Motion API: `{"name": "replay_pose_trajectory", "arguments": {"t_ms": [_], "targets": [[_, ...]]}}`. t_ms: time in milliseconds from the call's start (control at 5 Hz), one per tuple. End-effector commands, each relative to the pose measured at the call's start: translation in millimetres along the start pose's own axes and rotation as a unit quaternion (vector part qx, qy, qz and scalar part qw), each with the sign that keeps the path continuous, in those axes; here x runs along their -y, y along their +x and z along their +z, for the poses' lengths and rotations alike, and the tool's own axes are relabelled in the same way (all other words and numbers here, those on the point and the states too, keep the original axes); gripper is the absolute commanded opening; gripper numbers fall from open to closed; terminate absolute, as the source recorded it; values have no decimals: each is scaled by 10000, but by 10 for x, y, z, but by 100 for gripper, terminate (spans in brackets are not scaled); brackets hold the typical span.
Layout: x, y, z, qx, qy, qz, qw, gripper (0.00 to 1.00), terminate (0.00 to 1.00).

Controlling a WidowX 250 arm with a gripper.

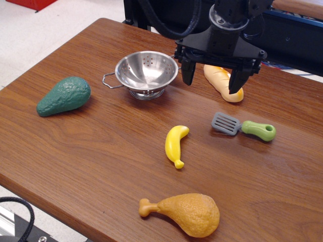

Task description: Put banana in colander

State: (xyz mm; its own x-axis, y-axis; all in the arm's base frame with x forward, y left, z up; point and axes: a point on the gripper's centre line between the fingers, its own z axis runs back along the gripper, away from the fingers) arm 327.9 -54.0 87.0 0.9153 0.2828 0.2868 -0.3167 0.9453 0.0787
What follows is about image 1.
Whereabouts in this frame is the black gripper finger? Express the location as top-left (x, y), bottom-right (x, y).
top-left (181, 57), bottom-right (196, 86)
top-left (229, 69), bottom-right (249, 94)

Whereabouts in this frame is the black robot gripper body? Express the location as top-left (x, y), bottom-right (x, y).
top-left (175, 25), bottom-right (267, 76)

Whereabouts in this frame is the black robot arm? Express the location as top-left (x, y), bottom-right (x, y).
top-left (175, 1), bottom-right (273, 94)

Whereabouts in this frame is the small steel colander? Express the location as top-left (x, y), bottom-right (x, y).
top-left (102, 51), bottom-right (181, 100)

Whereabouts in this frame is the yellow plastic toy banana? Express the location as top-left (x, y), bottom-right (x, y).
top-left (165, 125), bottom-right (190, 169)

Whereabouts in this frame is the plastic toy bread loaf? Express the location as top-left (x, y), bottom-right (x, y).
top-left (203, 65), bottom-right (244, 103)

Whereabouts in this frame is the grey green toy spatula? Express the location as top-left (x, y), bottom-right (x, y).
top-left (211, 112), bottom-right (276, 142)

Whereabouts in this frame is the green plastic toy avocado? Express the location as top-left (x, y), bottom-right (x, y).
top-left (36, 77), bottom-right (91, 117)

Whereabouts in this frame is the orange toy chicken drumstick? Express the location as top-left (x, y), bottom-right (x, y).
top-left (138, 193), bottom-right (220, 238)

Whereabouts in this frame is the red box on floor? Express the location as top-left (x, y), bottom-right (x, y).
top-left (8, 0), bottom-right (57, 11)

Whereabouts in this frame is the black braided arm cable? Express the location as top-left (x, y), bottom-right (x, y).
top-left (137, 0), bottom-right (202, 40)

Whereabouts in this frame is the black braided cable lower left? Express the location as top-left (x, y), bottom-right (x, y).
top-left (0, 197), bottom-right (35, 242)

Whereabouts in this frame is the aluminium rail with screw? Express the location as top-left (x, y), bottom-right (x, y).
top-left (0, 204), bottom-right (88, 242)

